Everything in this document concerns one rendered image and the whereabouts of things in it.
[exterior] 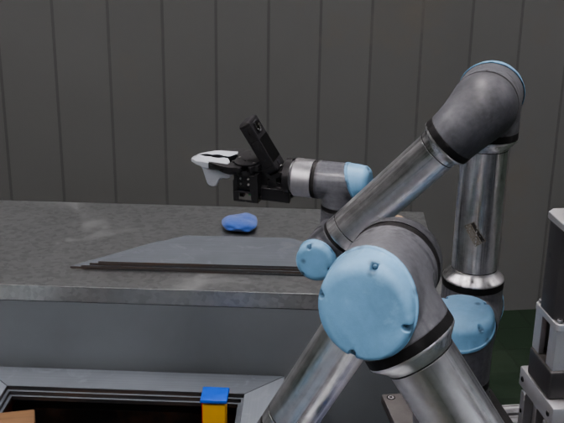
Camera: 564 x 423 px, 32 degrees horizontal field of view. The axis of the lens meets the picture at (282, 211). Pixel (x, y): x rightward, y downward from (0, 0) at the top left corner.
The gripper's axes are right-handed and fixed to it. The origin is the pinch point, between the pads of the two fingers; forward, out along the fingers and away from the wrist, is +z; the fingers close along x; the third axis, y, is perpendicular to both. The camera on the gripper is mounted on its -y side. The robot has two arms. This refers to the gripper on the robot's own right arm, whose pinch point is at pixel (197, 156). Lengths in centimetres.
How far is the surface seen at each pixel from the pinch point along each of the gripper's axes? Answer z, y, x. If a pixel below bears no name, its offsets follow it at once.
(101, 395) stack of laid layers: 27, 63, -4
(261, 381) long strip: -7, 64, 13
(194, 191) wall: 86, 107, 186
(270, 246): 1, 45, 44
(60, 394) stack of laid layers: 37, 62, -7
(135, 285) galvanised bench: 25, 43, 14
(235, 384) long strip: -1, 63, 9
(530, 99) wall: -49, 78, 256
